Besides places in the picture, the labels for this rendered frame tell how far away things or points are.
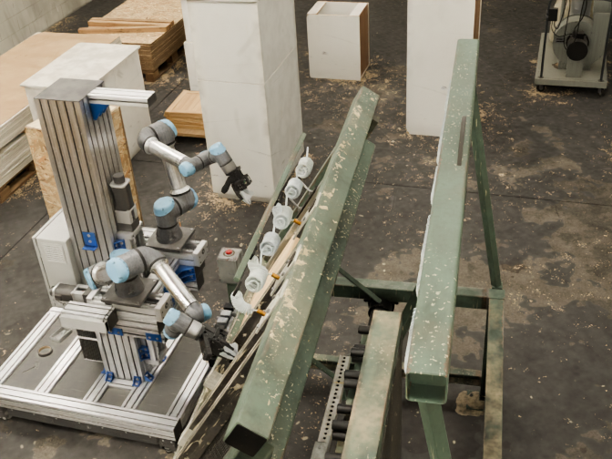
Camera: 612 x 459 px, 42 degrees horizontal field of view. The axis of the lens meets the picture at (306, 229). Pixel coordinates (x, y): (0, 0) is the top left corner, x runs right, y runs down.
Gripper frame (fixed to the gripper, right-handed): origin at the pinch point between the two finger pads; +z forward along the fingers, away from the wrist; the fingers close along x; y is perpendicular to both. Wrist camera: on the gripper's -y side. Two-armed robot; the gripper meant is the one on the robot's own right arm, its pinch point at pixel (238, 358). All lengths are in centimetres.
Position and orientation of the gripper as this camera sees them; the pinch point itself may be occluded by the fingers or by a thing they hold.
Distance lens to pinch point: 347.6
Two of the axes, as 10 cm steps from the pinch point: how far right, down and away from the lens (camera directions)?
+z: 8.6, 5.0, 1.1
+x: -4.6, 6.7, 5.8
